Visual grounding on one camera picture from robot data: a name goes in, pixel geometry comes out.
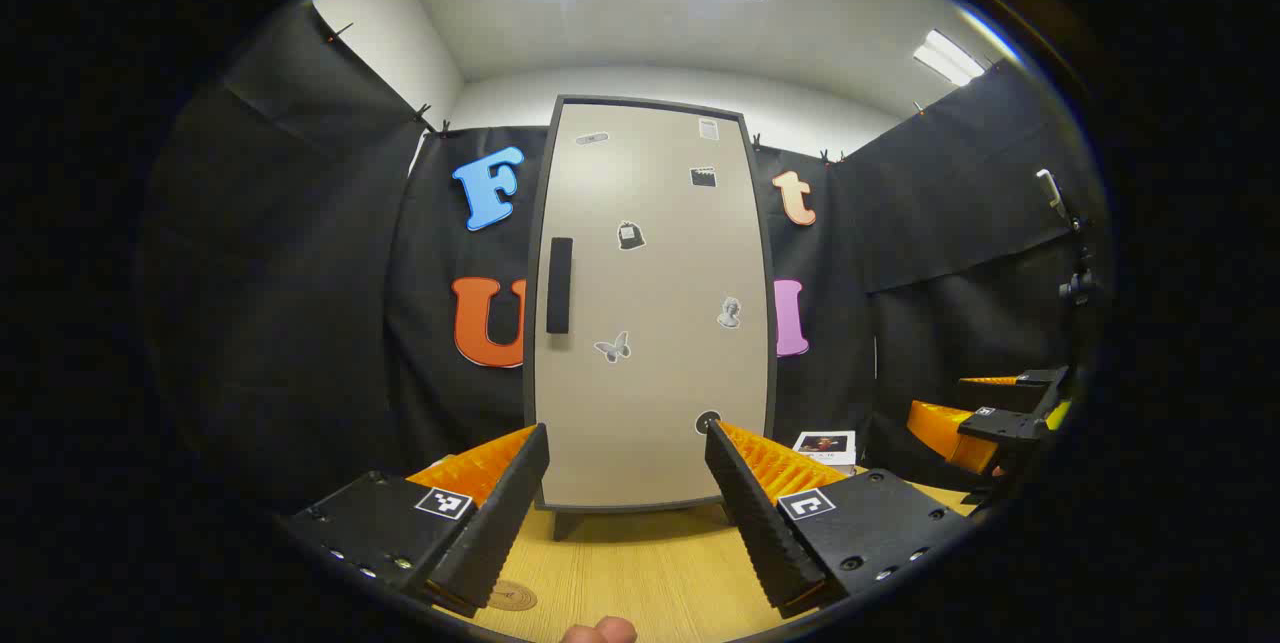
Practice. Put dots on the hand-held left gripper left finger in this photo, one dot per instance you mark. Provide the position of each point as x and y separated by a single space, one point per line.
500 523

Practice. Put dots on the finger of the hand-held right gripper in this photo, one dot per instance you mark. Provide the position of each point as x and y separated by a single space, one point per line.
1005 425
1020 393

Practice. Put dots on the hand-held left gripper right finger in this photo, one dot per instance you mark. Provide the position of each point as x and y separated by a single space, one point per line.
760 523

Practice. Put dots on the dark grey cabinet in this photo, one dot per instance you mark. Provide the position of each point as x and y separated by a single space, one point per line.
566 525

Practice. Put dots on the round wooden coaster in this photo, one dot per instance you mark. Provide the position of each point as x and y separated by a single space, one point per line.
515 598

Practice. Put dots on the beige cabinet door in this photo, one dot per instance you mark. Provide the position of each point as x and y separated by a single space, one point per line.
660 373

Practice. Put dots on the white portrait cover book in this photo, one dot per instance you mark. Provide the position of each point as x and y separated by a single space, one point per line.
825 445

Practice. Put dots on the small ceiling light panel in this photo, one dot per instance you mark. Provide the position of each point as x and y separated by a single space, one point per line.
948 58

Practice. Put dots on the black backdrop cloth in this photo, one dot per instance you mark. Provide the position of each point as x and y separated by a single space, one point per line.
300 273

